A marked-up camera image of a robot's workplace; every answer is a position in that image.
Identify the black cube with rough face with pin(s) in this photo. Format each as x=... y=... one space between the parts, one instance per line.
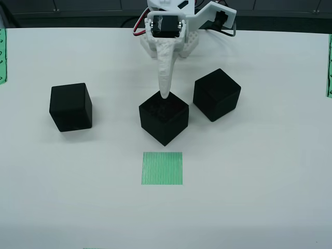
x=163 y=122

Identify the smooth black cube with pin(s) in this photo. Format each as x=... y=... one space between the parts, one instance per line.
x=215 y=96
x=70 y=106

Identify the dark grey cabinet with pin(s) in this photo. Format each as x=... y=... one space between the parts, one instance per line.
x=77 y=5

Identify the green striped square marker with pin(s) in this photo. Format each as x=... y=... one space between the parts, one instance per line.
x=162 y=168

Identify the green tape strip black marks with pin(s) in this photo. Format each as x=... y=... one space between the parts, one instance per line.
x=329 y=64
x=2 y=52

